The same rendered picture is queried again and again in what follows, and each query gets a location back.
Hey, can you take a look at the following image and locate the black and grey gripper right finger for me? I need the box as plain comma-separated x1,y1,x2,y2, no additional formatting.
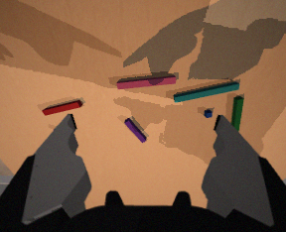
202,115,286,232

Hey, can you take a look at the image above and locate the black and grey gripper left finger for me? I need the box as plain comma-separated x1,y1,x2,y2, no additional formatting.
0,114,91,232

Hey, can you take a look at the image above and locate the pink rod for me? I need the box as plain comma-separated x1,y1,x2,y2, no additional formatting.
116,75,176,89

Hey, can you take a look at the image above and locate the green rod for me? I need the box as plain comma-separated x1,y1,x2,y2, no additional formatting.
231,96,244,132

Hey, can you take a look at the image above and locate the purple rod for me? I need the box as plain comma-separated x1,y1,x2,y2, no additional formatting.
124,118,146,143

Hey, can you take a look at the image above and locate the turquoise rod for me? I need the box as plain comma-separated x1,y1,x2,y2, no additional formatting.
174,82,240,103

